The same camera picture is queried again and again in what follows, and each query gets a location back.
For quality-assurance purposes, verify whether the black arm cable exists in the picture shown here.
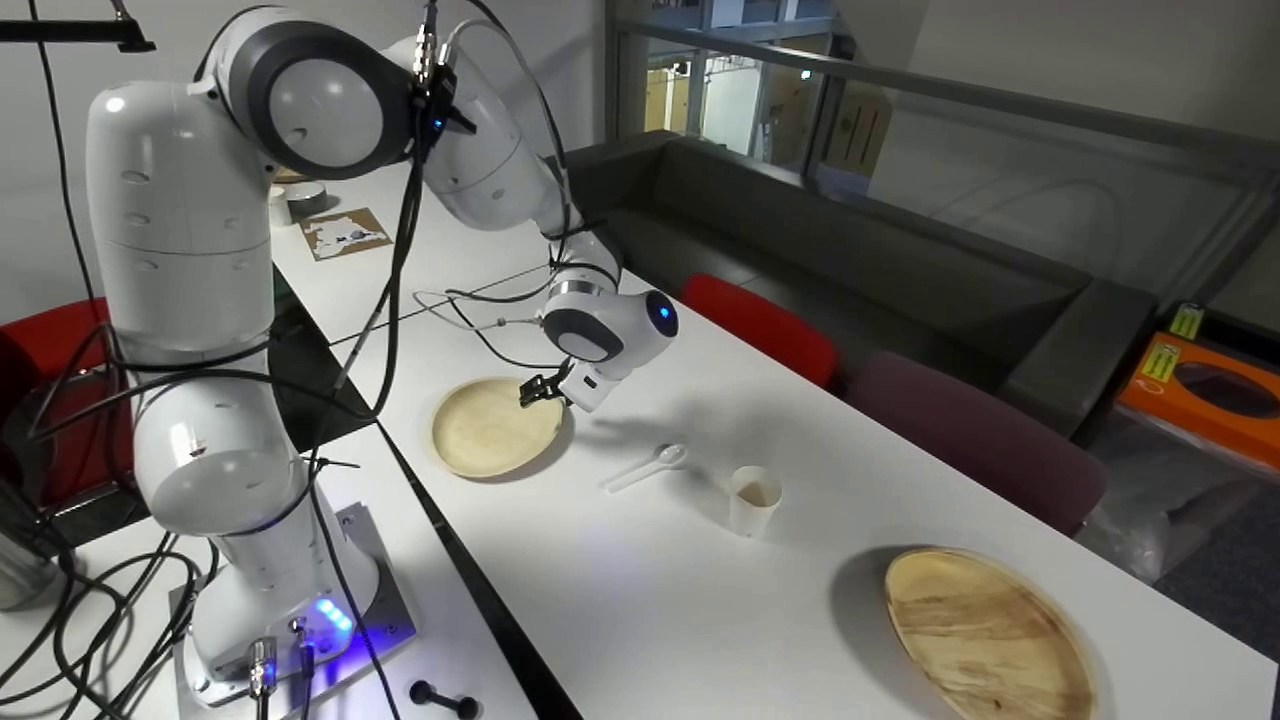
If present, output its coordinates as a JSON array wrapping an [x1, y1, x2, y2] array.
[[327, 0, 620, 422]]

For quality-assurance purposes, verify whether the black overhead bar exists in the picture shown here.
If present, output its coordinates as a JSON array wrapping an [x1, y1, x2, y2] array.
[[0, 14, 160, 57]]

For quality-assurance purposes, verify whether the dark grey sofa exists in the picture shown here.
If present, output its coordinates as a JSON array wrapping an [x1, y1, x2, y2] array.
[[543, 128, 1160, 440]]

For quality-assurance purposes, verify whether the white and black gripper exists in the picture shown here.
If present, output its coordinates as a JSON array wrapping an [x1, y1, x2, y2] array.
[[515, 358, 634, 422]]

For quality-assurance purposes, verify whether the red chair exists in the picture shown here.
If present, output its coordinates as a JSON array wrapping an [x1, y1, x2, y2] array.
[[0, 298, 135, 512], [673, 269, 849, 394]]

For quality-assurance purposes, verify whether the small dark flat object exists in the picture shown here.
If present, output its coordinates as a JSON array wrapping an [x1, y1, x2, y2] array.
[[280, 190, 344, 228]]

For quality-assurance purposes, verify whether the white paper cup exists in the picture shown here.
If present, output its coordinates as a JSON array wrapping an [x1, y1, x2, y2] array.
[[725, 462, 790, 546]]

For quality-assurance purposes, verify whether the pale brown palm-leaf plate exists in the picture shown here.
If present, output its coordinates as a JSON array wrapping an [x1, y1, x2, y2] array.
[[427, 377, 577, 485]]

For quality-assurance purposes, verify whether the crumpled grey plastic sheet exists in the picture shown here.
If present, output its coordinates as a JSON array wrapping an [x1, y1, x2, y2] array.
[[1077, 438, 1280, 579]]

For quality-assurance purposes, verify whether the white plastic spoon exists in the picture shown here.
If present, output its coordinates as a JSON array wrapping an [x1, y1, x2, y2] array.
[[597, 440, 696, 498]]

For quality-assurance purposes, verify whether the black floor cable bundle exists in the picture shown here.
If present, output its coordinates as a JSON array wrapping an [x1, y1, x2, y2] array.
[[0, 317, 335, 720]]

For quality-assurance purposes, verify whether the black dumbbell-shaped tool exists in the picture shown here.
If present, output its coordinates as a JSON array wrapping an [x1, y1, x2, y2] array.
[[403, 671, 486, 720]]

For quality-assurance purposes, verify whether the metal and glass railing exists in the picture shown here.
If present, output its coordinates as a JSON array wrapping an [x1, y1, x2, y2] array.
[[606, 0, 1280, 322]]

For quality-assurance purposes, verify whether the thin black hanging cable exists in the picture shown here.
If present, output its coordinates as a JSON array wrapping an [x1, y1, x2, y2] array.
[[22, 0, 110, 308]]

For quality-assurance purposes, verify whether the orange box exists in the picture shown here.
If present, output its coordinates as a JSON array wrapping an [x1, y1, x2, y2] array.
[[1111, 329, 1280, 478]]

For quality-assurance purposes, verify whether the grey metal robot base plate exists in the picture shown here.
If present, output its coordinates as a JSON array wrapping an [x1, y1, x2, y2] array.
[[173, 498, 419, 714]]

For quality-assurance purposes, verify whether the yellow sign board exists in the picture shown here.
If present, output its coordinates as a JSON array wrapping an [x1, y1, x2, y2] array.
[[814, 80, 899, 185]]

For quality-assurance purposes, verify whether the black box with green label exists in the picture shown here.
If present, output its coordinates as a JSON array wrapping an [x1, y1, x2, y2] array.
[[1166, 302, 1212, 345]]

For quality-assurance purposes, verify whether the streaky brown palm-leaf plate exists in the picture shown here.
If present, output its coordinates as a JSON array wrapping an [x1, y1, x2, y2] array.
[[881, 546, 1104, 720]]

